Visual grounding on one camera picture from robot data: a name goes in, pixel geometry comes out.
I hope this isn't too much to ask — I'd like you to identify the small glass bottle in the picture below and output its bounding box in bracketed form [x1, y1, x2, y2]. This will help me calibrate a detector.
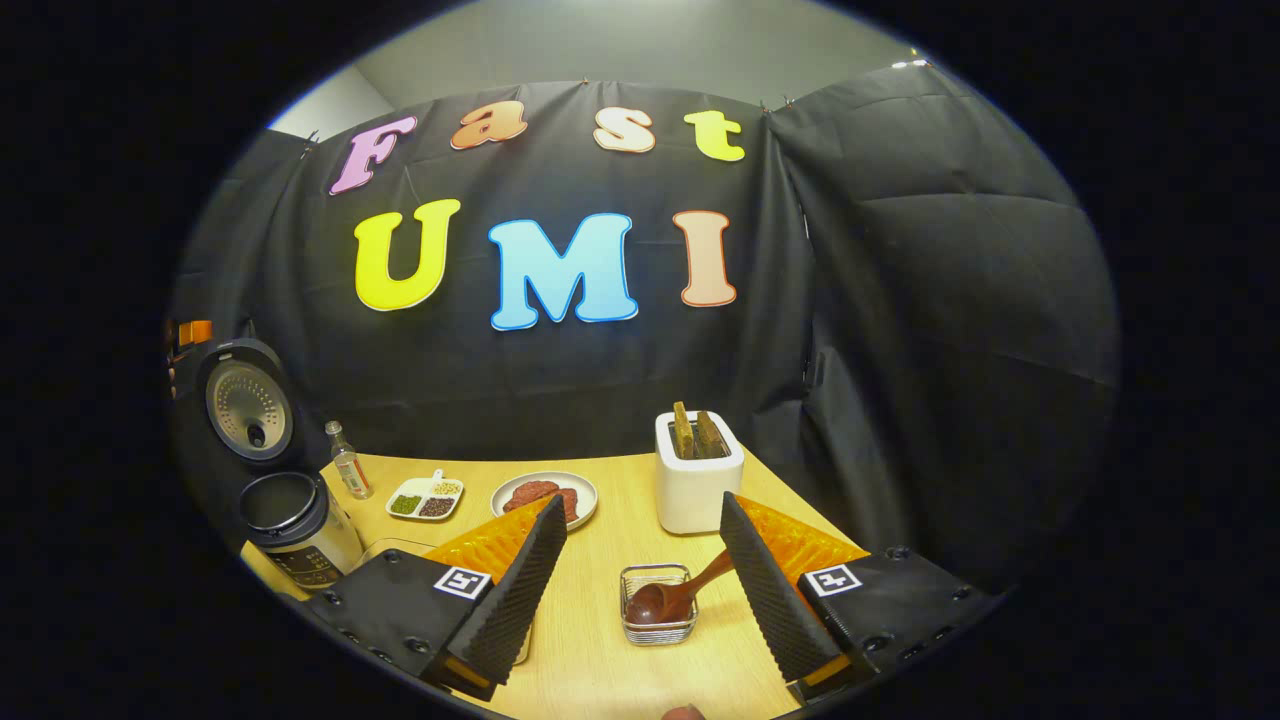
[325, 420, 374, 501]

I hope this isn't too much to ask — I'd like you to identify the white toaster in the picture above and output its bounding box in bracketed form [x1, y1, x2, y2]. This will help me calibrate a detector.
[655, 410, 746, 536]

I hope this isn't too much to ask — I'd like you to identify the dark grey rice cooker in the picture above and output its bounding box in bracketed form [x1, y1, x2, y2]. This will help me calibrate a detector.
[195, 338, 366, 591]

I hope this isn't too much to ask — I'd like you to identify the white rice container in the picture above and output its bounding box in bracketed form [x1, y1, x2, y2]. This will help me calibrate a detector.
[355, 538, 534, 667]

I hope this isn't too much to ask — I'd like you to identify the metal wire chopstick holder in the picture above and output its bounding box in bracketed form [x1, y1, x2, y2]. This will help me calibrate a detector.
[618, 563, 699, 647]

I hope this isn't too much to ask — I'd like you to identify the white round plate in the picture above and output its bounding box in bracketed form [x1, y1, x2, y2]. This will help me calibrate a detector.
[490, 470, 599, 531]

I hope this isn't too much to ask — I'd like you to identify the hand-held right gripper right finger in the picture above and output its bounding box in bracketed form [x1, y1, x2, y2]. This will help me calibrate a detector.
[720, 490, 1006, 706]

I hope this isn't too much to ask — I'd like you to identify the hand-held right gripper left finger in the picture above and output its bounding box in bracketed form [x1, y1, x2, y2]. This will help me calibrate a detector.
[300, 495, 569, 701]

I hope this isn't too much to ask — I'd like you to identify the brown wooden spoon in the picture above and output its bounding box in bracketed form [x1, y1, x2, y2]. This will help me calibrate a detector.
[625, 548, 736, 627]

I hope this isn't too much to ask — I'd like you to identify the black backdrop cloth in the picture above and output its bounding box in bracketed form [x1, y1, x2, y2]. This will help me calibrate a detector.
[165, 62, 1121, 591]

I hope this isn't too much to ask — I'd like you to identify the white divided bean dish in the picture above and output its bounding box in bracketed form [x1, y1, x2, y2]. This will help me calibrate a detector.
[385, 468, 466, 523]

